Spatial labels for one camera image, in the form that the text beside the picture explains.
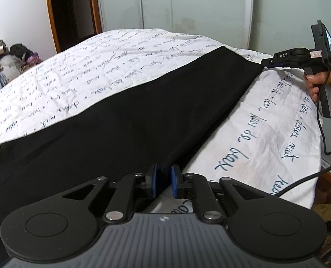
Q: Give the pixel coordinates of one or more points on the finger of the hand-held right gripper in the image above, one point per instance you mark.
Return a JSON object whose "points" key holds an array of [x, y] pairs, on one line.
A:
{"points": [[271, 61]]}

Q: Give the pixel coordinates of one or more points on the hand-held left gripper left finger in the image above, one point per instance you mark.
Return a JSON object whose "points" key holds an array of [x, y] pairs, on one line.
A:
{"points": [[153, 180]]}

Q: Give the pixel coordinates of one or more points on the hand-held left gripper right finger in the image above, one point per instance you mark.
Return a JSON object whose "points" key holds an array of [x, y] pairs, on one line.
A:
{"points": [[174, 181]]}

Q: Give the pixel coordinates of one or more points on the black pants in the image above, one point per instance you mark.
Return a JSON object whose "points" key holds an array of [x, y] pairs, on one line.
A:
{"points": [[112, 122]]}

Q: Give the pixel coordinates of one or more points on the pale green wardrobe doors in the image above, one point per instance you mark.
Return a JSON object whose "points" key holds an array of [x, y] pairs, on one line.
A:
{"points": [[182, 2]]}

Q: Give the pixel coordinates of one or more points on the white script-printed bedspread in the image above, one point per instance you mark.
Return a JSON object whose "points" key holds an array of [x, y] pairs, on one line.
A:
{"points": [[98, 61]]}

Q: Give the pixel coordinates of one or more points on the pile of clothes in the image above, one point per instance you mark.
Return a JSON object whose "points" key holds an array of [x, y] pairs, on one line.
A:
{"points": [[12, 58]]}

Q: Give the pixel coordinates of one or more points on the wooden bed frame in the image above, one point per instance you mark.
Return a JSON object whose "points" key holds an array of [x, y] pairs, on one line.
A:
{"points": [[328, 182]]}

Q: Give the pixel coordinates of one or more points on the wooden door frame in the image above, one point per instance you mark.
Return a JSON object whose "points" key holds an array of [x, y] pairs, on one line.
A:
{"points": [[95, 5]]}

